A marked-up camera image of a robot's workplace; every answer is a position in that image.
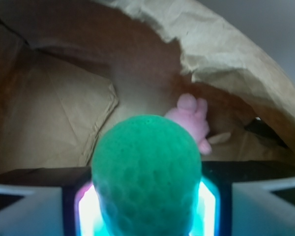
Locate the sensor gripper right finger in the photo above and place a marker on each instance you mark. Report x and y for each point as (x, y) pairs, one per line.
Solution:
(249, 198)

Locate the brown paper bag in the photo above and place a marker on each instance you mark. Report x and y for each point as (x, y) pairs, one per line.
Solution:
(71, 69)

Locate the green dimpled foam ball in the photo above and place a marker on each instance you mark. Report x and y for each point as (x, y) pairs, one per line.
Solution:
(146, 171)

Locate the sensor gripper left finger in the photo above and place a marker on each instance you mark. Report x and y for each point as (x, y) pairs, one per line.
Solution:
(48, 202)

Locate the pink plush bunny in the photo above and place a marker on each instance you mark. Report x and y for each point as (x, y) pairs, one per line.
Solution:
(191, 114)

